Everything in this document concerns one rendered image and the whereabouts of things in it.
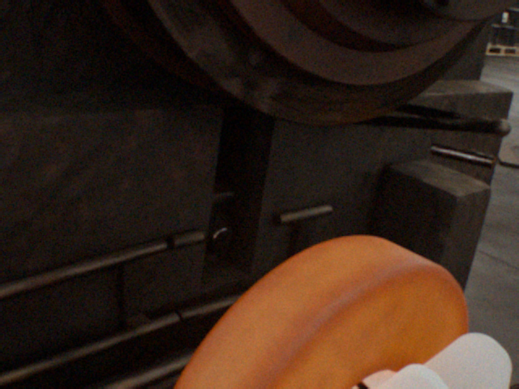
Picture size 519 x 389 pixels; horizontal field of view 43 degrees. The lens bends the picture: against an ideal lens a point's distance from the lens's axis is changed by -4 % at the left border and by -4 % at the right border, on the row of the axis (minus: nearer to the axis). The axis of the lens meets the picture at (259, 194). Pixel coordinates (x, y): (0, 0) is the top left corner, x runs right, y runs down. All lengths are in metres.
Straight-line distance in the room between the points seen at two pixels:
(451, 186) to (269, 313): 0.50
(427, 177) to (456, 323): 0.43
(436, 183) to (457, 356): 0.47
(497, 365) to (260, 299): 0.09
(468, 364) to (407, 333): 0.03
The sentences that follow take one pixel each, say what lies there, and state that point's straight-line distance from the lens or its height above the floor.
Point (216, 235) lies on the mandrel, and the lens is 0.63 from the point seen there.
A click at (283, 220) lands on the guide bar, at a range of 0.64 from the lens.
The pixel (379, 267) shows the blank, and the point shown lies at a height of 0.90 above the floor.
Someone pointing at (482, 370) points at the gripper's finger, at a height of 0.87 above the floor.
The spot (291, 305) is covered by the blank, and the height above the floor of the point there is 0.89.
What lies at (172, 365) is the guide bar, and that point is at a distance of 0.51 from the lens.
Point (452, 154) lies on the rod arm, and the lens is 0.55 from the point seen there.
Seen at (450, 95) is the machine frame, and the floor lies 0.87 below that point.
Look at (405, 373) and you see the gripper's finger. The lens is 0.23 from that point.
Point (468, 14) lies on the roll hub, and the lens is 0.46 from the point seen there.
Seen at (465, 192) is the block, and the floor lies 0.80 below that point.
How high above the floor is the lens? 1.00
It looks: 20 degrees down
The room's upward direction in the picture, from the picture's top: 9 degrees clockwise
